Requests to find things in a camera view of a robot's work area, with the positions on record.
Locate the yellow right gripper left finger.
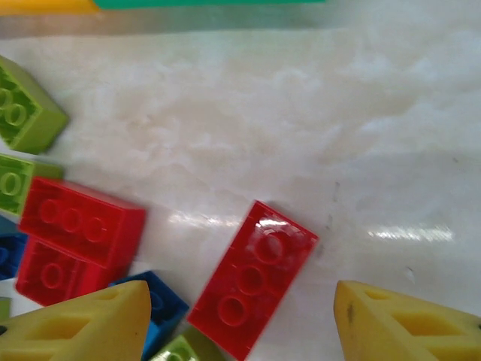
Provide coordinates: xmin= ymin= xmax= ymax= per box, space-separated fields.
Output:
xmin=0 ymin=280 xmax=153 ymax=361

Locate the yellow plastic bin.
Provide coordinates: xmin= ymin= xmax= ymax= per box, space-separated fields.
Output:
xmin=0 ymin=0 xmax=102 ymax=17

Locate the red lego brick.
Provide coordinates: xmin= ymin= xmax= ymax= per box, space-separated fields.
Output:
xmin=186 ymin=199 xmax=319 ymax=359
xmin=14 ymin=236 xmax=131 ymax=308
xmin=18 ymin=176 xmax=147 ymax=270

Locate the green plastic bin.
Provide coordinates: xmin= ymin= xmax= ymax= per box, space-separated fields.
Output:
xmin=92 ymin=0 xmax=328 ymax=11

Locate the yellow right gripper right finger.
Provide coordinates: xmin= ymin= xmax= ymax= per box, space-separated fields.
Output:
xmin=334 ymin=280 xmax=481 ymax=361

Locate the blue lego brick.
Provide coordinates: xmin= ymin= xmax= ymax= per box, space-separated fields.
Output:
xmin=0 ymin=216 xmax=30 ymax=281
xmin=108 ymin=270 xmax=190 ymax=361

